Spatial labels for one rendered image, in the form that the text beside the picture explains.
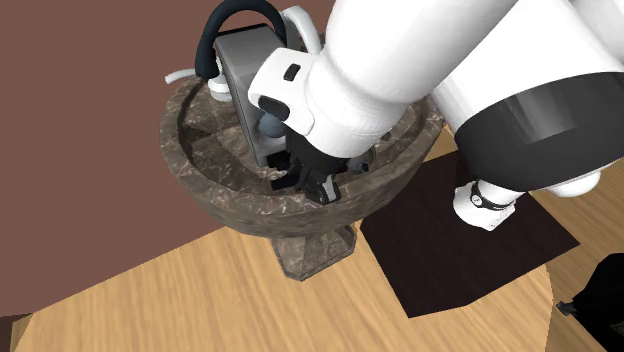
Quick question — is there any brown marble pedestal sink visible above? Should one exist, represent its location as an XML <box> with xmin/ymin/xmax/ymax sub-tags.
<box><xmin>159</xmin><ymin>72</ymin><xmax>446</xmax><ymax>283</ymax></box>

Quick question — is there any small blue-grey round object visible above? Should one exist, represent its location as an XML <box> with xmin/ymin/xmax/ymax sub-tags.
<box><xmin>347</xmin><ymin>157</ymin><xmax>373</xmax><ymax>175</ymax></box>

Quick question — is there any black object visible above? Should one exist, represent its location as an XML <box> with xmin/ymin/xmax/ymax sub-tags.
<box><xmin>555</xmin><ymin>252</ymin><xmax>624</xmax><ymax>352</ymax></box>

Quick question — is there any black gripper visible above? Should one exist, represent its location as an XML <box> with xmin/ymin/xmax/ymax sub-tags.
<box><xmin>284</xmin><ymin>127</ymin><xmax>351</xmax><ymax>206</ymax></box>

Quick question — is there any grey box with black handle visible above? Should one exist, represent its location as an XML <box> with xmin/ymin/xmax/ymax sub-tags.
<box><xmin>194</xmin><ymin>0</ymin><xmax>290</xmax><ymax>170</ymax></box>

